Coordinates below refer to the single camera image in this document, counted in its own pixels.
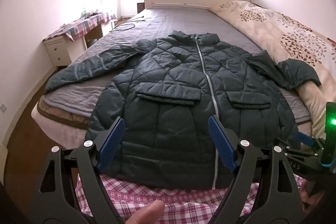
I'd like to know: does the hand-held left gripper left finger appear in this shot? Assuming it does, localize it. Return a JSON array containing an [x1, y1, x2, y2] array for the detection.
[[31, 116, 126, 224]]

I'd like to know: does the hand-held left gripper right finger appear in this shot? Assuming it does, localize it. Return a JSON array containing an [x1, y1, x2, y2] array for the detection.
[[207, 115, 302, 224]]

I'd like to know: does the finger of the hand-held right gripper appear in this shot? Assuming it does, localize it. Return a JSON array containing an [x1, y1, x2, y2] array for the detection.
[[273, 133, 325, 159]]

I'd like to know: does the dark green quilted jacket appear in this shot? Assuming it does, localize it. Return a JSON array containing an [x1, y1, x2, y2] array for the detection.
[[43, 32, 322, 190]]

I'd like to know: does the person's right hand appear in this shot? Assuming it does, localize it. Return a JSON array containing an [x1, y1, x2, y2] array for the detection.
[[300, 179, 313, 205]]

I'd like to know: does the person's left hand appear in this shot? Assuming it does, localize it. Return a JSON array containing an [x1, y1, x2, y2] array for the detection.
[[123, 199, 166, 224]]

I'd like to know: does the brown mattress pad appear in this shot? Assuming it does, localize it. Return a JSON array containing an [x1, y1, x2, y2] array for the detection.
[[31, 101, 91, 132]]

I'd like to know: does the pink plaid clothing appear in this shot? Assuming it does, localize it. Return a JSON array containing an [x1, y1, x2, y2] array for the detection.
[[75, 174, 307, 224]]

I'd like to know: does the white desk with drawers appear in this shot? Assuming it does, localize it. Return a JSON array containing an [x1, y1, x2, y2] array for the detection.
[[44, 20, 117, 67]]

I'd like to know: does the cream leaf-print blanket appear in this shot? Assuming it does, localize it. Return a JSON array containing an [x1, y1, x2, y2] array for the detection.
[[209, 0, 336, 142]]

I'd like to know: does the checkered tablecloth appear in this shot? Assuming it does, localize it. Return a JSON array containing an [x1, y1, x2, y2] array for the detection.
[[43, 12, 117, 42]]

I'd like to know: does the grey quilted bedspread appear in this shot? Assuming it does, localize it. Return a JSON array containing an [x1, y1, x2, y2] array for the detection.
[[43, 7, 315, 135]]

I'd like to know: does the black cable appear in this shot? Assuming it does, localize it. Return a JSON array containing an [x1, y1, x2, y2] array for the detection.
[[110, 15, 146, 31]]

